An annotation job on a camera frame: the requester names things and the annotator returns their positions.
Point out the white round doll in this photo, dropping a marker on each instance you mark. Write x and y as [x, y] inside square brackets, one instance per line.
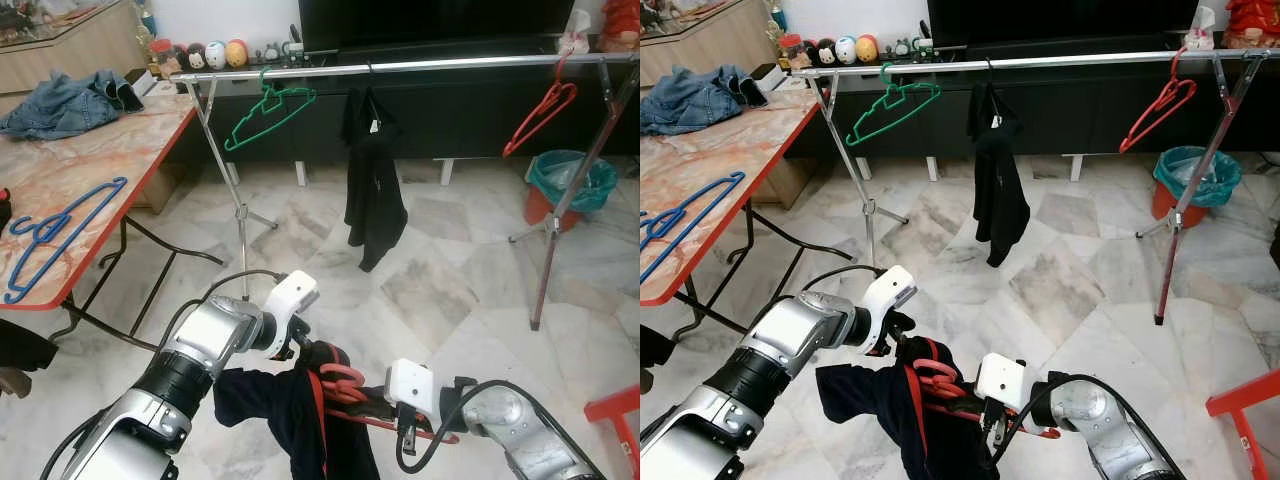
[846, 49]
[215, 54]

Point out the orange bin with teal bag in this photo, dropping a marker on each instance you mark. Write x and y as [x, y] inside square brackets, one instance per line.
[560, 175]
[1190, 170]

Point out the blue plastic hanger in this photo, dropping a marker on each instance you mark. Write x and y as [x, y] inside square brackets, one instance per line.
[690, 215]
[60, 225]

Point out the red plastic hanger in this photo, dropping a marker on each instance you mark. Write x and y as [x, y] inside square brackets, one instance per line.
[1165, 100]
[935, 372]
[545, 105]
[345, 378]

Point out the black garment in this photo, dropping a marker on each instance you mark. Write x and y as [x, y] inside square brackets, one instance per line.
[20, 345]
[655, 348]

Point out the navy blue garment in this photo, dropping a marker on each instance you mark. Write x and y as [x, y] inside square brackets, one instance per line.
[270, 400]
[870, 395]

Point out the green plastic hanger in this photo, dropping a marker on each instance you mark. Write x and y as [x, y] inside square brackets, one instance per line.
[268, 102]
[890, 98]

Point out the light wooden cabinet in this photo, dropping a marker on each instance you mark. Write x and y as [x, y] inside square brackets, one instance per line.
[80, 50]
[700, 45]

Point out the blue denim jacket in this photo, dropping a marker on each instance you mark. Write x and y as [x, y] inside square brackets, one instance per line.
[690, 100]
[60, 105]

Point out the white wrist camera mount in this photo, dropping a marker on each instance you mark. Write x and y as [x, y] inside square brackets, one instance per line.
[1000, 380]
[292, 298]
[890, 295]
[410, 385]

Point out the black TV console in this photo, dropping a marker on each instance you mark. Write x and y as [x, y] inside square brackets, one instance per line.
[1070, 115]
[450, 120]

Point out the marble-top folding table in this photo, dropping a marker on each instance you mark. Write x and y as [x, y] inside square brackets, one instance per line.
[70, 160]
[710, 155]

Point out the white green mug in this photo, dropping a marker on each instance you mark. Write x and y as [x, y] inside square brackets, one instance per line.
[290, 47]
[920, 43]

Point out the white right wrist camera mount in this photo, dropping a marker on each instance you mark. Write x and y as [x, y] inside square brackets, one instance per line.
[410, 385]
[1000, 380]

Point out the white tissue box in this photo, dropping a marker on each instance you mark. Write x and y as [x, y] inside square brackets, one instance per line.
[575, 38]
[1202, 32]

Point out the red costumed doll figurine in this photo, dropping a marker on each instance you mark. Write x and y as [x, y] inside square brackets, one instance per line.
[1252, 22]
[620, 25]

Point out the red plastic stool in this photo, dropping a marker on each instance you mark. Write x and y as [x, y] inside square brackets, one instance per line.
[620, 405]
[1250, 395]

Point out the black t-shirt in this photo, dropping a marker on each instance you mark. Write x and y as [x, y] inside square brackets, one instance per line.
[1000, 195]
[375, 200]

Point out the silver metal clothes rack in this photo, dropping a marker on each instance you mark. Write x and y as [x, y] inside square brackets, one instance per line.
[400, 66]
[1020, 62]

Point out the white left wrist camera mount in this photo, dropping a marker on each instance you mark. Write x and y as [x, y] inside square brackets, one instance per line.
[890, 295]
[292, 298]

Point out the black television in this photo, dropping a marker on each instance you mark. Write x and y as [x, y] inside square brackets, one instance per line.
[1060, 20]
[440, 20]

